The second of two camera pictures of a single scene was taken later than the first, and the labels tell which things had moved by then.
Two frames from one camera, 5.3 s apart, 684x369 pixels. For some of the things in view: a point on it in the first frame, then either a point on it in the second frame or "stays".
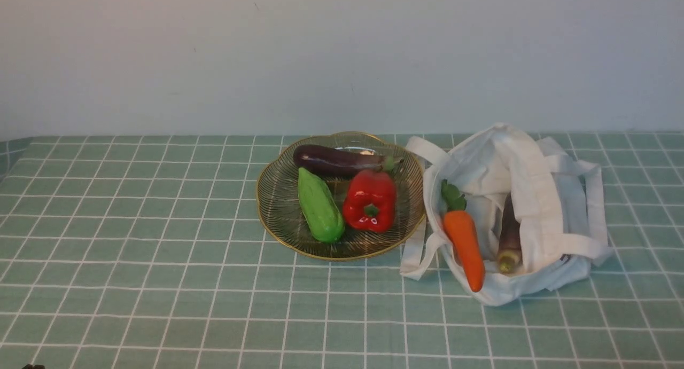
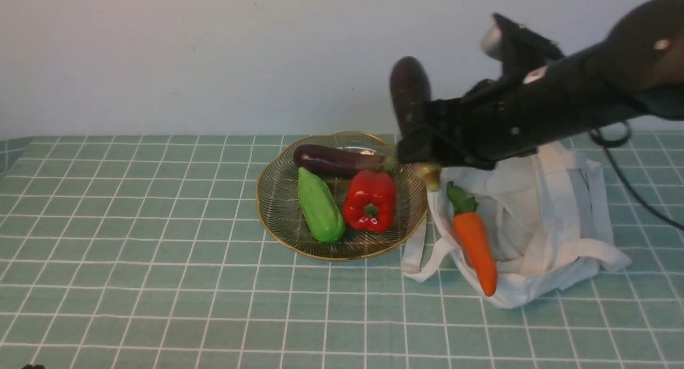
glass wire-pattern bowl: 279,203 stays
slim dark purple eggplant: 510,257 → 410,87
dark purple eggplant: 326,162 stays
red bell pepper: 370,202 stays
